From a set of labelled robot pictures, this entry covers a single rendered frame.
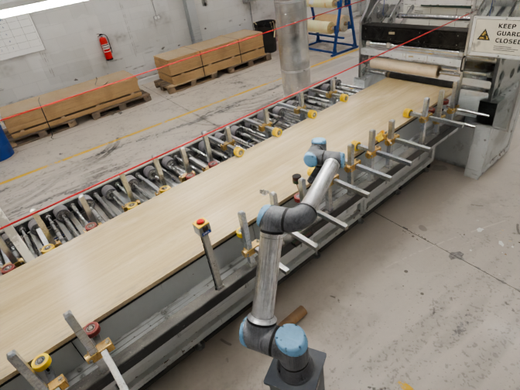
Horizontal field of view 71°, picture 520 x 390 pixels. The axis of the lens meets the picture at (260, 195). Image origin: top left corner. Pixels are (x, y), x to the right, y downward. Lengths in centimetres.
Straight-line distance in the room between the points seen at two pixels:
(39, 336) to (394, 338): 221
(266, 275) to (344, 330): 125
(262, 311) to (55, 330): 110
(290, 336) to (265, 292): 23
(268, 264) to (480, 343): 175
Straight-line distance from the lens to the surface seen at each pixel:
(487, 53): 404
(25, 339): 236
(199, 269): 245
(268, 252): 176
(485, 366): 296
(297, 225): 170
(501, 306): 329
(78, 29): 888
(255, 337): 191
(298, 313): 291
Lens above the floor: 242
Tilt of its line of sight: 35 degrees down
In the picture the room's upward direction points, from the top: 9 degrees counter-clockwise
